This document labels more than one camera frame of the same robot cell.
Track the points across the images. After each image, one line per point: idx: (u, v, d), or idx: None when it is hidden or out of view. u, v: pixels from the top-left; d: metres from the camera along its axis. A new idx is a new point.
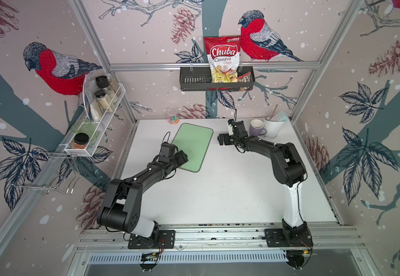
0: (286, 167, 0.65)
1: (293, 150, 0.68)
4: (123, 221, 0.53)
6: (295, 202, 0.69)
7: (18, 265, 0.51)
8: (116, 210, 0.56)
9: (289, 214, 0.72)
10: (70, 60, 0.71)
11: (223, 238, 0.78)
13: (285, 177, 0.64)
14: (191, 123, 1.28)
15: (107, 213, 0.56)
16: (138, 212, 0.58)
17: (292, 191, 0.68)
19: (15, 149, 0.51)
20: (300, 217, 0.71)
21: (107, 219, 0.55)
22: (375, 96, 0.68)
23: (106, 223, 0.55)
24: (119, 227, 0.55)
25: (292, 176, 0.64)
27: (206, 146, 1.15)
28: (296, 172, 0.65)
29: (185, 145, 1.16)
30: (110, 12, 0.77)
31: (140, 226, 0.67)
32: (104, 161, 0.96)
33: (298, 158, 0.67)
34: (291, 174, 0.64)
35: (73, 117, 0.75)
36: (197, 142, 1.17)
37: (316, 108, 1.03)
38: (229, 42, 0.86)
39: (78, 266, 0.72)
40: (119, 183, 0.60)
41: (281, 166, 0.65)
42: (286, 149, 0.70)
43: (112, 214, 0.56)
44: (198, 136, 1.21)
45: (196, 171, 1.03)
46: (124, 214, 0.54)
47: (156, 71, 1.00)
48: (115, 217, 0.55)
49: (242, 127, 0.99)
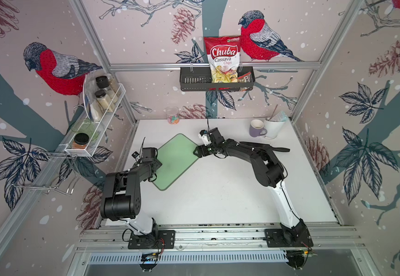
0: (266, 170, 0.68)
1: (270, 152, 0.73)
4: (130, 205, 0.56)
6: (284, 202, 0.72)
7: (18, 265, 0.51)
8: (120, 198, 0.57)
9: (283, 214, 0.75)
10: (70, 60, 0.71)
11: (223, 238, 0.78)
13: (268, 180, 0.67)
14: (187, 138, 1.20)
15: (111, 203, 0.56)
16: (139, 196, 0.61)
17: (278, 191, 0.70)
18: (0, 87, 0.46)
19: (15, 149, 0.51)
20: (295, 215, 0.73)
21: (114, 209, 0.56)
22: (375, 96, 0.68)
23: (112, 214, 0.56)
24: (125, 214, 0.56)
25: (273, 178, 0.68)
27: (187, 166, 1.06)
28: (276, 173, 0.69)
29: (165, 158, 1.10)
30: (110, 12, 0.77)
31: (141, 222, 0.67)
32: (104, 161, 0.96)
33: (276, 159, 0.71)
34: (272, 176, 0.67)
35: (73, 117, 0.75)
36: (183, 160, 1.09)
37: (317, 108, 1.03)
38: (229, 42, 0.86)
39: (78, 266, 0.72)
40: (115, 176, 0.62)
41: (263, 171, 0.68)
42: (264, 152, 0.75)
43: (118, 202, 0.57)
44: (185, 154, 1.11)
45: (161, 189, 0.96)
46: (130, 198, 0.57)
47: (156, 71, 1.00)
48: (120, 204, 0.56)
49: (218, 133, 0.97)
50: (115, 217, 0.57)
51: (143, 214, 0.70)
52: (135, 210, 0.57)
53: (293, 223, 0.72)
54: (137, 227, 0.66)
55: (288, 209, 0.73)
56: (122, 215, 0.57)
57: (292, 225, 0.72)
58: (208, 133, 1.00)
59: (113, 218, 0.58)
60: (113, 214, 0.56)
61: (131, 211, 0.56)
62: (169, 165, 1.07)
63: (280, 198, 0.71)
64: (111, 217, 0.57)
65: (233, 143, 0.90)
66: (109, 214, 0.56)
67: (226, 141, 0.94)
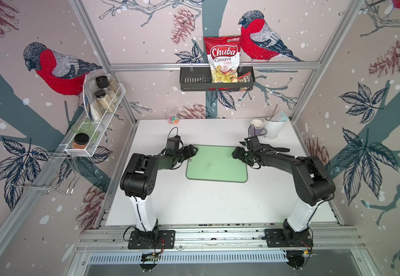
0: (311, 183, 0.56)
1: (319, 165, 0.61)
4: (143, 184, 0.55)
6: (308, 217, 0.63)
7: (18, 265, 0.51)
8: (137, 175, 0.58)
9: (295, 219, 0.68)
10: (70, 60, 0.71)
11: (223, 238, 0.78)
13: (311, 196, 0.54)
14: None
15: (128, 179, 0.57)
16: (153, 179, 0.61)
17: (311, 208, 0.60)
18: (0, 87, 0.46)
19: (15, 149, 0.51)
20: (306, 226, 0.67)
21: (129, 184, 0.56)
22: (375, 96, 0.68)
23: (127, 188, 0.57)
24: (138, 192, 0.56)
25: (319, 196, 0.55)
27: (222, 178, 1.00)
28: (324, 191, 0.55)
29: (213, 157, 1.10)
30: (110, 12, 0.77)
31: (147, 214, 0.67)
32: (104, 161, 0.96)
33: (326, 174, 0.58)
34: (319, 193, 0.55)
35: (73, 117, 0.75)
36: (222, 170, 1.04)
37: (317, 108, 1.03)
38: (229, 42, 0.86)
39: (78, 266, 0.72)
40: (139, 157, 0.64)
41: (307, 183, 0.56)
42: (310, 163, 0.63)
43: (134, 179, 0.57)
44: (230, 168, 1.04)
45: (187, 174, 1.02)
46: (145, 179, 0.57)
47: (156, 71, 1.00)
48: (136, 182, 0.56)
49: (257, 141, 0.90)
50: (129, 192, 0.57)
51: (150, 209, 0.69)
52: (147, 190, 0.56)
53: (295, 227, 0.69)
54: (142, 217, 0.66)
55: (307, 221, 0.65)
56: (135, 192, 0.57)
57: (297, 230, 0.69)
58: (247, 138, 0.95)
59: (126, 193, 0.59)
60: (128, 188, 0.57)
61: (144, 191, 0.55)
62: (208, 165, 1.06)
63: (308, 213, 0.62)
64: (126, 191, 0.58)
65: (272, 153, 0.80)
66: (124, 188, 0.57)
67: (264, 150, 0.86)
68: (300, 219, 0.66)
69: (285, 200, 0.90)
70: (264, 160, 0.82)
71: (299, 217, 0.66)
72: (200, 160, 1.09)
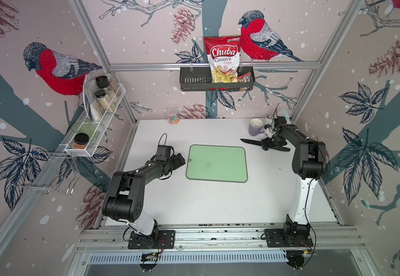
0: (306, 159, 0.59)
1: (324, 149, 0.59)
4: (129, 209, 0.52)
6: (303, 198, 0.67)
7: (18, 265, 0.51)
8: (122, 199, 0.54)
9: (293, 208, 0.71)
10: (70, 60, 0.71)
11: (223, 238, 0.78)
13: (299, 168, 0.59)
14: (244, 156, 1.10)
15: (112, 203, 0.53)
16: (141, 199, 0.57)
17: (303, 186, 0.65)
18: (0, 87, 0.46)
19: (15, 149, 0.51)
20: (305, 217, 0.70)
21: (114, 209, 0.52)
22: (375, 96, 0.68)
23: (112, 214, 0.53)
24: (124, 217, 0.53)
25: (306, 171, 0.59)
27: (222, 178, 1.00)
28: (313, 169, 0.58)
29: (213, 158, 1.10)
30: (110, 12, 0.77)
31: (142, 223, 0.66)
32: (104, 161, 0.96)
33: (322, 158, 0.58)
34: (307, 168, 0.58)
35: (73, 117, 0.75)
36: (222, 170, 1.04)
37: (317, 108, 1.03)
38: (229, 42, 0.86)
39: (78, 266, 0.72)
40: (123, 175, 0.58)
41: (302, 157, 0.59)
42: (314, 146, 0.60)
43: (119, 203, 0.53)
44: (230, 168, 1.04)
45: (188, 175, 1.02)
46: (131, 202, 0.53)
47: (156, 71, 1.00)
48: (121, 206, 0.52)
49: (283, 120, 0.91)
50: (115, 217, 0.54)
51: (146, 214, 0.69)
52: (134, 214, 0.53)
53: (297, 221, 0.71)
54: (137, 228, 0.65)
55: (303, 206, 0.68)
56: (121, 217, 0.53)
57: (296, 221, 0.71)
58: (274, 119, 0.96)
59: (112, 218, 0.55)
60: (113, 214, 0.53)
61: (131, 215, 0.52)
62: (208, 165, 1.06)
63: (302, 192, 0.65)
64: (111, 216, 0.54)
65: (292, 127, 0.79)
66: (109, 213, 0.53)
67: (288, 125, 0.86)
68: (296, 206, 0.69)
69: (285, 200, 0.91)
70: (283, 132, 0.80)
71: (296, 203, 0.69)
72: (200, 159, 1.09)
